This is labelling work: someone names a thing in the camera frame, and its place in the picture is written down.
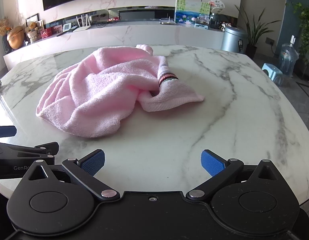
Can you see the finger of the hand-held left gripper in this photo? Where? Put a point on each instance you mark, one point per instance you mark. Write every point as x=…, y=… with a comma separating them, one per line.
x=42, y=150
x=5, y=131

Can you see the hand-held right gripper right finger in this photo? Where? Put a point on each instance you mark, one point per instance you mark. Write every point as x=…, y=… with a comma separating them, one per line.
x=212, y=164

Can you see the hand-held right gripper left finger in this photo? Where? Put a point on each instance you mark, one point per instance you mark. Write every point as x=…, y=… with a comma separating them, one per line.
x=94, y=163

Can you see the pink towel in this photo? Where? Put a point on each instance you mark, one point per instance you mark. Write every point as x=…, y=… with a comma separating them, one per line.
x=94, y=92

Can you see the round golden vase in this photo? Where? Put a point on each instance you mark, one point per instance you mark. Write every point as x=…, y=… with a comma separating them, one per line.
x=15, y=37

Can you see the brown teddy bear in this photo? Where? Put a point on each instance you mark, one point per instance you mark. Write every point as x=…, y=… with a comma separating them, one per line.
x=33, y=31

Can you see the dried flower bunch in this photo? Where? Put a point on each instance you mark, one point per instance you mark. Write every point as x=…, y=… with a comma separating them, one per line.
x=2, y=26

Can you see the red box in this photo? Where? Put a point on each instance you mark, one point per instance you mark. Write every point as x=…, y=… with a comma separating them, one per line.
x=46, y=33

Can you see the light blue plastic stool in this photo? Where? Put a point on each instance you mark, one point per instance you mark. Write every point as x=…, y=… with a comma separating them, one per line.
x=272, y=71

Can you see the small white display clock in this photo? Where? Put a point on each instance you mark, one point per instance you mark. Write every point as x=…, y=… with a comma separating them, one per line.
x=67, y=27

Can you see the silver trash can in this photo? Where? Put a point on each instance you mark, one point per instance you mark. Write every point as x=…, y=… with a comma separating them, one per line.
x=233, y=40

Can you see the white router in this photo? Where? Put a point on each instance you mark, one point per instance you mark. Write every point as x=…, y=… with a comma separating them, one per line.
x=82, y=26

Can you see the clear water jug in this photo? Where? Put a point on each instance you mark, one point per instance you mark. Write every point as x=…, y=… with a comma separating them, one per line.
x=289, y=57

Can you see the white marble TV cabinet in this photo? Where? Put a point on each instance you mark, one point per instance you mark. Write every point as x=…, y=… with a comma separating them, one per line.
x=119, y=33

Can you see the potted long-leaf plant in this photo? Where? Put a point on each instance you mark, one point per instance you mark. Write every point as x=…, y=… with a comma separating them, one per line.
x=253, y=33

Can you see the flat white device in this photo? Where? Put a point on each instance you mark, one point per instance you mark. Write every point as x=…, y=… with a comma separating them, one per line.
x=167, y=21

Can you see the landscape painting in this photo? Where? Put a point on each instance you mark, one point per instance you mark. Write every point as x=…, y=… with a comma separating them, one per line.
x=192, y=13

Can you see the white hand fan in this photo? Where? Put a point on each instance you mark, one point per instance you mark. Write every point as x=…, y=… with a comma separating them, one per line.
x=217, y=6

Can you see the green climbing plant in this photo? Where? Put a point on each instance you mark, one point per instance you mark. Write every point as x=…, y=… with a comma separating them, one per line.
x=305, y=30

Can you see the black picture frame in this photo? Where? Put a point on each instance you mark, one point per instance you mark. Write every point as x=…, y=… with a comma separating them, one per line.
x=32, y=18

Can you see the wall socket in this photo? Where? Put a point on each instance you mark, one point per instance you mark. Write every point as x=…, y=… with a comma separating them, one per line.
x=270, y=41

